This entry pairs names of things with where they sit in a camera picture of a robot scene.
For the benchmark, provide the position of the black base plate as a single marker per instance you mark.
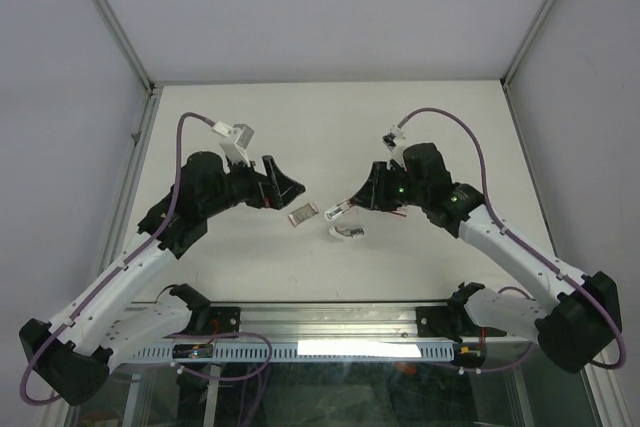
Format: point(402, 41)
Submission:
point(451, 323)
point(212, 320)

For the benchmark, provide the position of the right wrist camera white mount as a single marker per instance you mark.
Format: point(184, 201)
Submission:
point(394, 138)

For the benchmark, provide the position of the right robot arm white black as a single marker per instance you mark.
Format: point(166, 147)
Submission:
point(569, 315)

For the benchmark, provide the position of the white slotted cable duct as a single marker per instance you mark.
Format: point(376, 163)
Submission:
point(289, 352)

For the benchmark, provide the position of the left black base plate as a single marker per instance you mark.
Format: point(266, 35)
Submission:
point(212, 320)

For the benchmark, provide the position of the pink white mini stapler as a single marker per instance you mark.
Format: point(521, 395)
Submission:
point(347, 233)

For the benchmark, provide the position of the aluminium frame post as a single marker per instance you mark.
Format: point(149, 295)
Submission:
point(533, 31)
point(124, 44)

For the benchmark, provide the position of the left aluminium frame post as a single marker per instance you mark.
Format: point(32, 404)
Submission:
point(124, 44)

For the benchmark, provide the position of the aluminium front rail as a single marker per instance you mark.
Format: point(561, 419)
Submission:
point(289, 321)

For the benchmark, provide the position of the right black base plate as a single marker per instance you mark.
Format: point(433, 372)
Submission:
point(451, 323)

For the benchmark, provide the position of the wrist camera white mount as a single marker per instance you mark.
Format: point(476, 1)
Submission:
point(234, 141)
point(394, 138)

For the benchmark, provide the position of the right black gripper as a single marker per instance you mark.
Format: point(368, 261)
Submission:
point(372, 194)

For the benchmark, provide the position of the red white staple box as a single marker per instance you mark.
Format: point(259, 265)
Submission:
point(302, 214)

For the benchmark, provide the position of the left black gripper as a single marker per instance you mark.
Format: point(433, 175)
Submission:
point(275, 191)

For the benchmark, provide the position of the right aluminium frame post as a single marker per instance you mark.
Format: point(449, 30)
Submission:
point(533, 31)

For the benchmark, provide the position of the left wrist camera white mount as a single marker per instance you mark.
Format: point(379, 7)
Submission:
point(234, 141)

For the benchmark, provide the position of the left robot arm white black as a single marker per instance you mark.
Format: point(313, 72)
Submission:
point(76, 351)

